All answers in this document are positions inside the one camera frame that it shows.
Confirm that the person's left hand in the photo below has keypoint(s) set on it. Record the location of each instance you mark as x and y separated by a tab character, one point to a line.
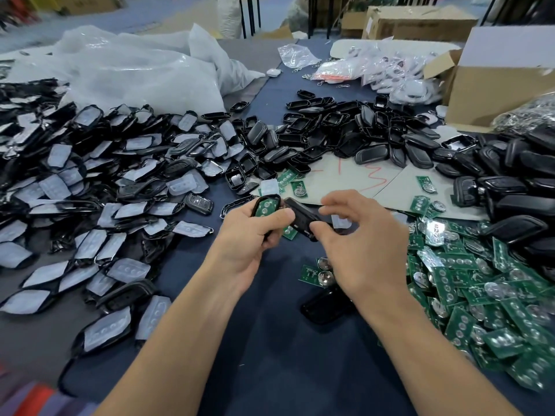
247	247

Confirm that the pile of black shell halves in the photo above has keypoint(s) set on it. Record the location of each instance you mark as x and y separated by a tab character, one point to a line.
347	138

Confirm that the brown cardboard box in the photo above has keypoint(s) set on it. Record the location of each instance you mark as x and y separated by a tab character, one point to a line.
419	23

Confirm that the pile of shells with pads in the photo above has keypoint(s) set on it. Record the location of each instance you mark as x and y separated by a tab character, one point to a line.
87	212

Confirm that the tan cardboard box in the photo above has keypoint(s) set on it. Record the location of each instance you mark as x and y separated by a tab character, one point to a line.
82	2

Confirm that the person's left forearm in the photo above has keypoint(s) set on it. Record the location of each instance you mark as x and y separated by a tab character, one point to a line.
165	355

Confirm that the black metal table frame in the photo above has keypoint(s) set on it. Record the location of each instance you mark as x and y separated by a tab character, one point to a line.
247	13

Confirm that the small green circuit board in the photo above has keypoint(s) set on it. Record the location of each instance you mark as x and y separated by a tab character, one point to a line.
267	206

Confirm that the lone glossy black shell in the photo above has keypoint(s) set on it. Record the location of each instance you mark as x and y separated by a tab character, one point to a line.
328	305

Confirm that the person's right hand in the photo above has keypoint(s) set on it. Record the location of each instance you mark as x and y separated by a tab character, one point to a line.
369	255

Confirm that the white sack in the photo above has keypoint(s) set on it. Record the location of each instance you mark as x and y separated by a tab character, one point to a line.
228	14

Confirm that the person's right forearm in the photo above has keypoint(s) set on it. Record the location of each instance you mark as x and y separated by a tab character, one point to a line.
442	364

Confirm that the large white plastic bag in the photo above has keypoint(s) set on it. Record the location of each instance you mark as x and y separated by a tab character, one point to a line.
130	73

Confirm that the pile of assembled black fobs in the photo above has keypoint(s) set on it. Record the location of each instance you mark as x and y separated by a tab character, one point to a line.
516	190

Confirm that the heap of clear parts bags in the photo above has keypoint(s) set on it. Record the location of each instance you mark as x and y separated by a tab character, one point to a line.
403	78

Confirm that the large open cardboard box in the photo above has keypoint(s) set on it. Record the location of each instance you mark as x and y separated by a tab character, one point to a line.
494	86

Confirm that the red blue striped bag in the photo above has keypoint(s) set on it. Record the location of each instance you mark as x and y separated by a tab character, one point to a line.
35	398

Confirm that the clear bag of metal parts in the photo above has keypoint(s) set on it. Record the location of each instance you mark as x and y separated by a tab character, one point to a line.
536	115

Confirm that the small crumpled clear plastic bag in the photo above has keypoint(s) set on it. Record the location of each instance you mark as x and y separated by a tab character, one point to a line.
299	56

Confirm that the clear bag with red label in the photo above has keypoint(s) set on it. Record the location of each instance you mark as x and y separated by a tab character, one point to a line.
338	71

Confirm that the small white object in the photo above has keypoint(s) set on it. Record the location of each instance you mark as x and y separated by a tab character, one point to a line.
273	72

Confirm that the pile of green circuit boards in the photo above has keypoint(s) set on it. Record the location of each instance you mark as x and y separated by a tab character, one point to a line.
494	316

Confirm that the black shell cover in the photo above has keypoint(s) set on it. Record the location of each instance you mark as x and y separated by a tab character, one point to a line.
305	216

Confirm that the small clear film piece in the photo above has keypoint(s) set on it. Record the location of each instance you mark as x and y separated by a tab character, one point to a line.
340	221

